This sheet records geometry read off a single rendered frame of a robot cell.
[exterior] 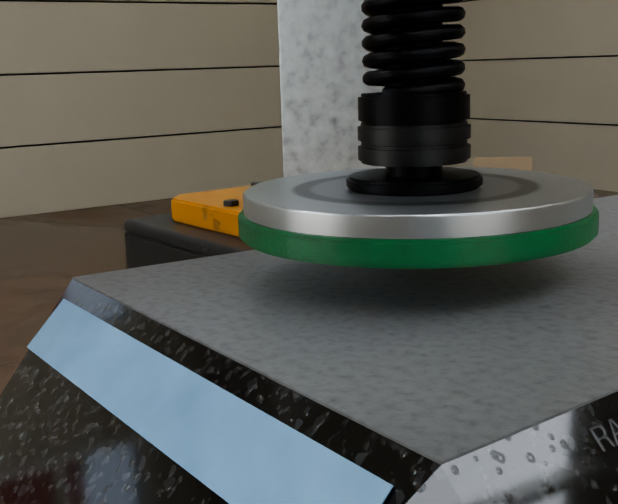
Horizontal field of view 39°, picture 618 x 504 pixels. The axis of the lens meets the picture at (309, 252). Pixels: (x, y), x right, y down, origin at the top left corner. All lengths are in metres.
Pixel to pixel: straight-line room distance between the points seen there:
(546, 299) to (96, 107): 6.37
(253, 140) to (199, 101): 0.59
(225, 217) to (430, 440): 1.10
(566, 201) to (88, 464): 0.28
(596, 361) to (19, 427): 0.32
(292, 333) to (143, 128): 6.52
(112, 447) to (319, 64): 1.04
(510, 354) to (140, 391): 0.18
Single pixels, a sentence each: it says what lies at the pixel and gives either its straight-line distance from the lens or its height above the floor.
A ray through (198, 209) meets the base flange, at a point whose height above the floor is 0.77.
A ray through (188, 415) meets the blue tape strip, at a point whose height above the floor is 0.84.
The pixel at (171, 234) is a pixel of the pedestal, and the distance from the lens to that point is 1.45.
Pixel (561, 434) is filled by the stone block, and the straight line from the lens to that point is 0.35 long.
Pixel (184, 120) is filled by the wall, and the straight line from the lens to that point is 7.09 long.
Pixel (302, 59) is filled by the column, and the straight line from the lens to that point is 1.43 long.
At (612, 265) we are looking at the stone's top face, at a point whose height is 0.87.
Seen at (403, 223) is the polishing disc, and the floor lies 0.92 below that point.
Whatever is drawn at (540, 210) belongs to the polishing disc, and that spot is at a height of 0.92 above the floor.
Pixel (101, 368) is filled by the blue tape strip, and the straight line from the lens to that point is 0.50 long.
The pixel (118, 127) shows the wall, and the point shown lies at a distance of 6.87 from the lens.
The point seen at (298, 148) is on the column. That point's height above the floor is 0.87.
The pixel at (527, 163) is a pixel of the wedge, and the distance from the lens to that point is 1.57.
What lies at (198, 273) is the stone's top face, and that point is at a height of 0.87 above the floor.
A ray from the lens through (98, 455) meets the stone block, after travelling 0.46.
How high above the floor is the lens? 1.00
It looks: 12 degrees down
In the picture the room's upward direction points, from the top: 2 degrees counter-clockwise
